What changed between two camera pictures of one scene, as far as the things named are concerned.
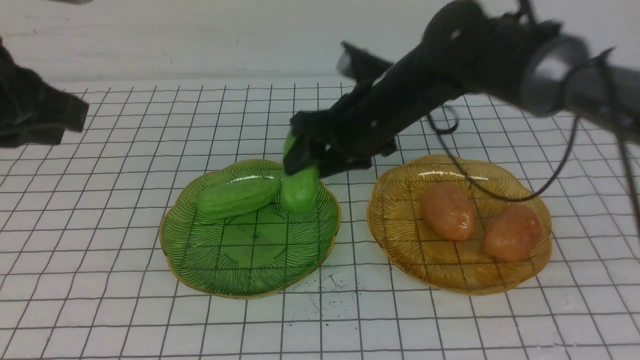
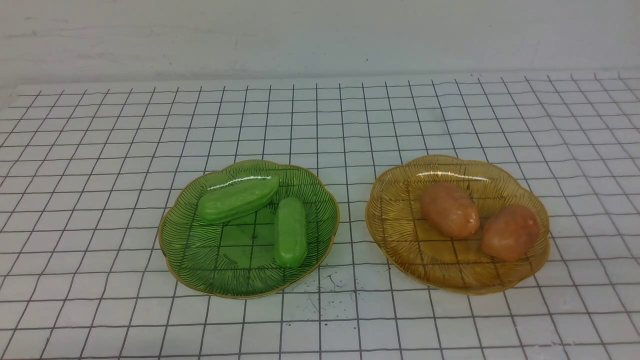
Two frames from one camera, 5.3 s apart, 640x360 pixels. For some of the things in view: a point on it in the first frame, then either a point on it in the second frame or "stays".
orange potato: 512,232 stays
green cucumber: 236,197 stays
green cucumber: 299,191 to 290,247
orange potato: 448,212 stays
